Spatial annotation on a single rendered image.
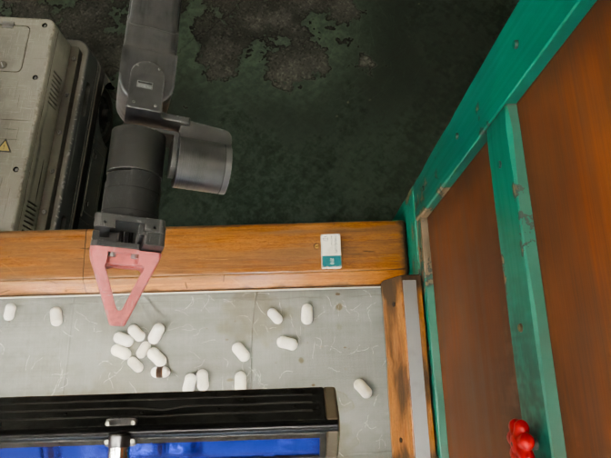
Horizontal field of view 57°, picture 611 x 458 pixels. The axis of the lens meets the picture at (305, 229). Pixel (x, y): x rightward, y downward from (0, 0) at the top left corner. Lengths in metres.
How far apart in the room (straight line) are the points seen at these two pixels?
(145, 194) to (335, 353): 0.54
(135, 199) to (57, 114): 1.11
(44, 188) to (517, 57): 1.30
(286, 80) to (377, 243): 1.10
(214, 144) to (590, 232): 0.38
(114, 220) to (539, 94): 0.40
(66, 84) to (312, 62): 0.83
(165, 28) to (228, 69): 1.40
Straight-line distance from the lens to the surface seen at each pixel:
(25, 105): 1.60
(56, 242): 1.11
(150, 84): 0.62
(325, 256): 0.99
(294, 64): 2.06
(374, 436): 1.03
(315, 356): 1.02
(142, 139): 0.61
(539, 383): 0.53
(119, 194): 0.59
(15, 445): 0.73
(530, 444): 0.53
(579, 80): 0.48
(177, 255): 1.04
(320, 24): 2.15
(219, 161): 0.61
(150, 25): 0.66
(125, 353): 1.04
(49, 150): 1.64
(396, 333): 0.93
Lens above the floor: 1.76
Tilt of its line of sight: 75 degrees down
